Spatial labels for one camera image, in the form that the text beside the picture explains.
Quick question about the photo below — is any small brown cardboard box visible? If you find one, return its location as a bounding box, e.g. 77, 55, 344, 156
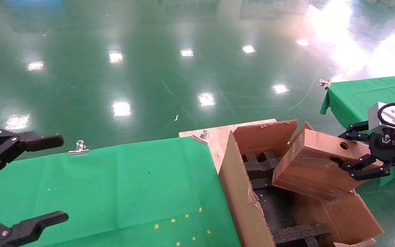
272, 129, 385, 202

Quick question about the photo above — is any large open brown carton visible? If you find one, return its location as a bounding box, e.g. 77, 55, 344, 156
218, 119, 385, 247

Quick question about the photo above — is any green tablecloth with fold creases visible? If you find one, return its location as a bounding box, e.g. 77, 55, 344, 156
320, 74, 395, 187

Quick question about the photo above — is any large green tablecloth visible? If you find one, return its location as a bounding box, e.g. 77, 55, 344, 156
0, 136, 241, 247

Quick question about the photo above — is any black foam insert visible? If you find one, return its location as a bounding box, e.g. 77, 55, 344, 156
242, 152, 284, 180
273, 224, 332, 247

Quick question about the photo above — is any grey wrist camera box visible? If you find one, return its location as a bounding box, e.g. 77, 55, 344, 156
368, 102, 395, 134

